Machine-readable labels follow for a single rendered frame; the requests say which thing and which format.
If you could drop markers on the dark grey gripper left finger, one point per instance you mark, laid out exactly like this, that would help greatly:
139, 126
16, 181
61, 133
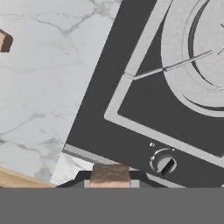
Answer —
78, 180

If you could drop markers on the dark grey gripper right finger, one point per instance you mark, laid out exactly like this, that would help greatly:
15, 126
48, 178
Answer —
143, 180

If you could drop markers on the silver and black hob knob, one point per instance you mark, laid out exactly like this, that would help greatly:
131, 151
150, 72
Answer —
163, 161

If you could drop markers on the light wooden cupboard front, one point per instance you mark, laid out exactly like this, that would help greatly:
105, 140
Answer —
17, 179

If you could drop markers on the black hob with grey grate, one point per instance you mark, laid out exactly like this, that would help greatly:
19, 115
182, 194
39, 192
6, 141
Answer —
145, 116

